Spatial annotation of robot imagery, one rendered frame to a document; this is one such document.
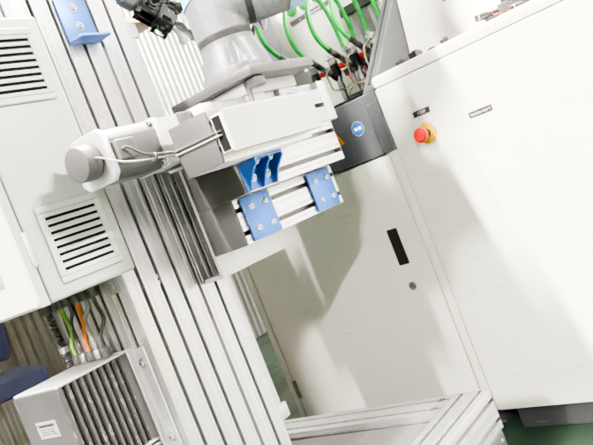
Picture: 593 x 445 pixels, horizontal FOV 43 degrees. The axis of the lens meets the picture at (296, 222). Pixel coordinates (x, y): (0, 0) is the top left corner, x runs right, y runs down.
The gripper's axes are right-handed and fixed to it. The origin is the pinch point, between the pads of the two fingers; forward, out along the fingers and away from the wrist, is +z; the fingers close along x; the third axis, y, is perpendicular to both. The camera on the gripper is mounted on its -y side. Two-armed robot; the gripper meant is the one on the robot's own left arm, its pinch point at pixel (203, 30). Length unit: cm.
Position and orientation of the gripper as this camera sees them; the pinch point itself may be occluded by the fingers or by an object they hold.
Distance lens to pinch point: 229.3
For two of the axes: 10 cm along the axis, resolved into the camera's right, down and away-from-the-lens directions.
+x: 4.6, -3.9, -8.0
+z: 8.6, 4.1, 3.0
